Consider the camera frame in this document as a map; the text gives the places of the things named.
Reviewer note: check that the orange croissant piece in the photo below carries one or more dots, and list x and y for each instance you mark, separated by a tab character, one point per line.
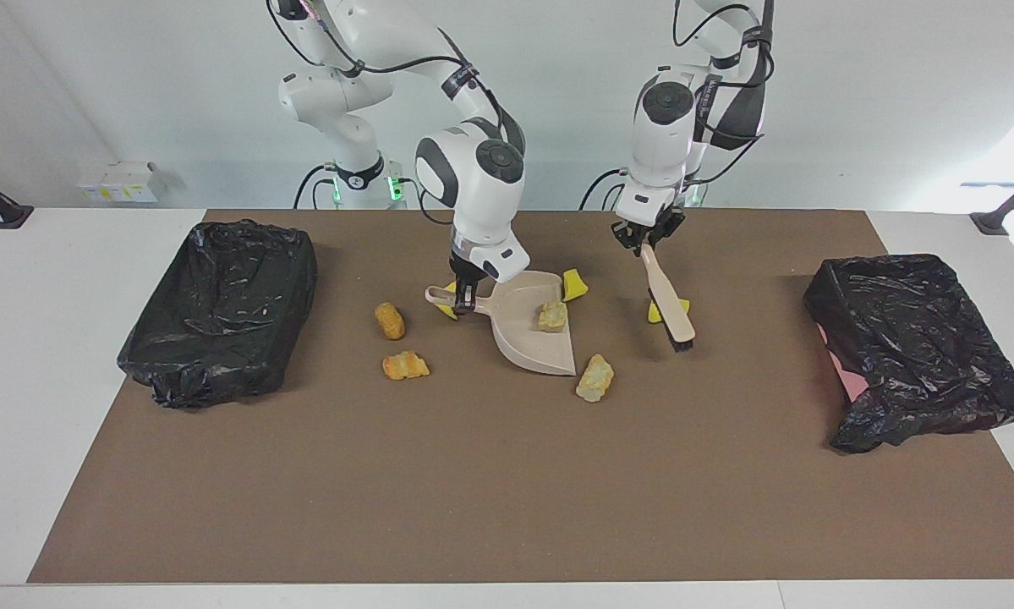
405	365

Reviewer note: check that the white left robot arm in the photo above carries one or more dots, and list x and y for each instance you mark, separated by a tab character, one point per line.
667	127

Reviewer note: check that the black camera stand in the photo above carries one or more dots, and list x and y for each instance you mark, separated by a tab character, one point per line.
8	216
993	222

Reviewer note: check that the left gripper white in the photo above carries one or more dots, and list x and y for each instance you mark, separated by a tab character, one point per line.
652	201

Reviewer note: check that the yellow boot-shaped sponge piece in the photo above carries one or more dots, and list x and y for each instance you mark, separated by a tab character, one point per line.
447	309

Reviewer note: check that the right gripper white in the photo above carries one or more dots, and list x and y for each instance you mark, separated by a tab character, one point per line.
498	258

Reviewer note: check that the brown table mat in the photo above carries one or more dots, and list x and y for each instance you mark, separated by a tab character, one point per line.
506	491

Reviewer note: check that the black trash bag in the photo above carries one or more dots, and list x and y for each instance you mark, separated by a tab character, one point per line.
921	338
219	313

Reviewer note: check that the yellow notched sponge piece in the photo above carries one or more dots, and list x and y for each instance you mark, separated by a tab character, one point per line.
574	285

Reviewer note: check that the white boxes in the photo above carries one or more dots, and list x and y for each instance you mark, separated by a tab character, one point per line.
122	182

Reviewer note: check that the yellow wedge sponge piece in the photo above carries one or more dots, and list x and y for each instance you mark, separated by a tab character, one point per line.
656	313

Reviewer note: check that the beige plastic dustpan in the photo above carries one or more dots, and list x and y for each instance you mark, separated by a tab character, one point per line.
523	342

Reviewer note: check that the pink bin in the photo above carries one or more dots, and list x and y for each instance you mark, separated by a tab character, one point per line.
849	381

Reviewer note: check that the beige brush with black bristles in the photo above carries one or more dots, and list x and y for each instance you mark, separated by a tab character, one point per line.
671	309

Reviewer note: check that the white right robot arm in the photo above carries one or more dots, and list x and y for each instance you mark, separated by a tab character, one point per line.
346	93

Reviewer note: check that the small tan bread piece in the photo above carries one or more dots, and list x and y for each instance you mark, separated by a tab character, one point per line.
552	317

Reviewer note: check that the brown oval bun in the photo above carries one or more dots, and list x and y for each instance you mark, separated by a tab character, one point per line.
390	321

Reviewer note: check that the large beige bread piece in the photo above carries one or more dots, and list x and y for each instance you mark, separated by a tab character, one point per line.
595	378

